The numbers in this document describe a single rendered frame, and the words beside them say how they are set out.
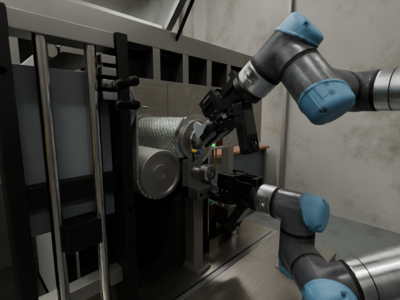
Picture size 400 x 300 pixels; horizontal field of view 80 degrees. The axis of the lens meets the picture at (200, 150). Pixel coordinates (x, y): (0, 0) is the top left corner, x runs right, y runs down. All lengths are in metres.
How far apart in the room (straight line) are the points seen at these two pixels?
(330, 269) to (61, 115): 0.50
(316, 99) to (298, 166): 3.30
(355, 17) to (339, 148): 1.53
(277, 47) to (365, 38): 3.07
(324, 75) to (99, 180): 0.38
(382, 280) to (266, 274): 0.30
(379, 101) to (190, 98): 0.76
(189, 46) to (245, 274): 0.90
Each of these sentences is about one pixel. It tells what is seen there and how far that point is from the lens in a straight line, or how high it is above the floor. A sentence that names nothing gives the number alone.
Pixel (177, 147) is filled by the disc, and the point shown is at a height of 1.24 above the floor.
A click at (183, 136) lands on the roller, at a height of 1.26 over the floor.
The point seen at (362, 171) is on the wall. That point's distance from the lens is 3.46.
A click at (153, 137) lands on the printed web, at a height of 1.26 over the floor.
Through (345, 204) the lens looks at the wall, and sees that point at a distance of 3.61.
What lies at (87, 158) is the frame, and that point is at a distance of 0.40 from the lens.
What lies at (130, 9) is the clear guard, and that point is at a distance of 1.01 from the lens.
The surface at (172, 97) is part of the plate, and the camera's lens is 1.03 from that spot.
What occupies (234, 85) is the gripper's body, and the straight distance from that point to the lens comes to 0.51.
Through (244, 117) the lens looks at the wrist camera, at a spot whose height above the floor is 1.32.
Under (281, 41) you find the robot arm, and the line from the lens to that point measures 0.47.
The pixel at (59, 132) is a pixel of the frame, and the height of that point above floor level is 1.30.
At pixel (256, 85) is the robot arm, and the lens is 0.49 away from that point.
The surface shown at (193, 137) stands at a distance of 0.63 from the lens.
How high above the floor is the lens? 1.32
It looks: 9 degrees down
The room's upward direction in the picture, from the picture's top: straight up
